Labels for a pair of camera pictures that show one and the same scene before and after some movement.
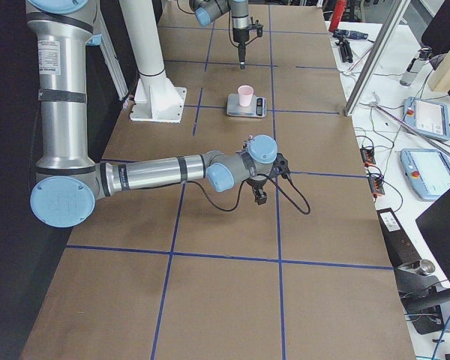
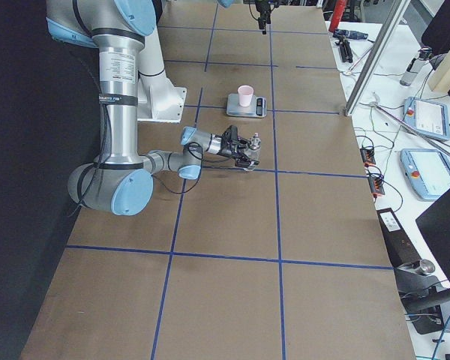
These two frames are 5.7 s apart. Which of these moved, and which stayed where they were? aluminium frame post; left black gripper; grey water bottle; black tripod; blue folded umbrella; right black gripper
Moved: left black gripper; right black gripper
Stayed: black tripod; grey water bottle; aluminium frame post; blue folded umbrella
